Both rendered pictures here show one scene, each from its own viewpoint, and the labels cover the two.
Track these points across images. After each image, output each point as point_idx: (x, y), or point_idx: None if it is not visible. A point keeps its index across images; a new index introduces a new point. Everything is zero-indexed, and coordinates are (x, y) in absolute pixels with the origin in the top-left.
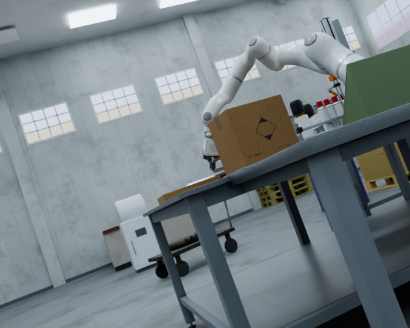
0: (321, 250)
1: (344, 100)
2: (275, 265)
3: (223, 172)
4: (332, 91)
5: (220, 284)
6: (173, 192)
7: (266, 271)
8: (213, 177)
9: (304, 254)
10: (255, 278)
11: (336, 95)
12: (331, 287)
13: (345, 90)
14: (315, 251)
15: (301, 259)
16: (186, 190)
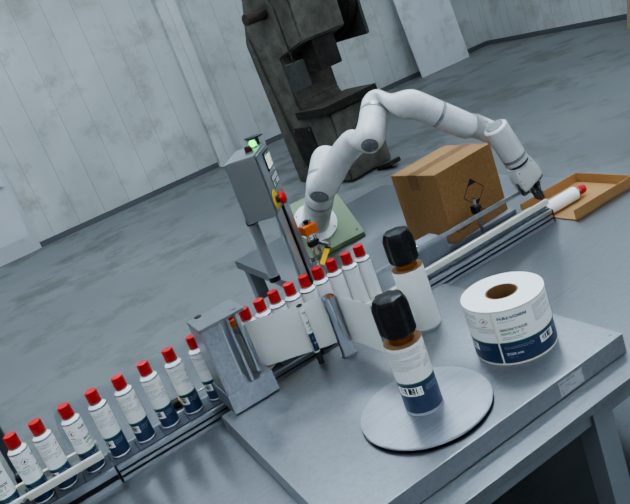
0: (542, 487)
1: (348, 209)
2: None
3: (525, 209)
4: (325, 249)
5: None
6: (567, 178)
7: None
8: (527, 200)
9: (586, 490)
10: None
11: (323, 261)
12: None
13: (343, 202)
14: (558, 491)
15: (575, 461)
16: (556, 188)
